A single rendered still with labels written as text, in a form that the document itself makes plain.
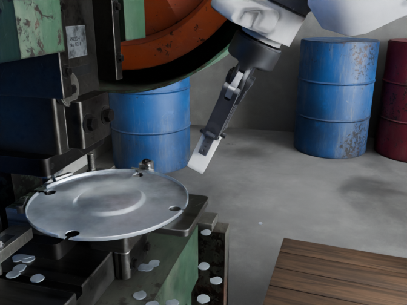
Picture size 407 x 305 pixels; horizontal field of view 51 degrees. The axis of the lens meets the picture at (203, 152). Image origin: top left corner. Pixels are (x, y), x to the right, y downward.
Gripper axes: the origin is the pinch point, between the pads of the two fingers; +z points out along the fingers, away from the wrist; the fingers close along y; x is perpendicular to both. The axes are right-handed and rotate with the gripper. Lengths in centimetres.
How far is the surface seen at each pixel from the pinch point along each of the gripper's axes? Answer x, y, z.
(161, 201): 3.2, 2.1, 13.6
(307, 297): -41, 39, 40
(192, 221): -3.8, -3.7, 10.6
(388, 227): -93, 156, 54
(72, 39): 27.5, -0.5, -6.8
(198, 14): 18.0, 32.9, -15.2
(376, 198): -91, 194, 54
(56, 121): 22.7, -7.0, 4.7
